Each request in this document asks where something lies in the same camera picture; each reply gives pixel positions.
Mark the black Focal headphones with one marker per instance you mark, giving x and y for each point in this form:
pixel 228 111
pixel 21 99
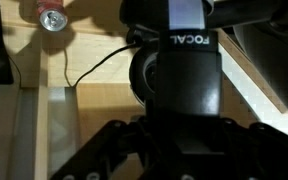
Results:
pixel 178 67

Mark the red soda can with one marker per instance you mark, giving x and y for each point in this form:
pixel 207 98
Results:
pixel 51 14

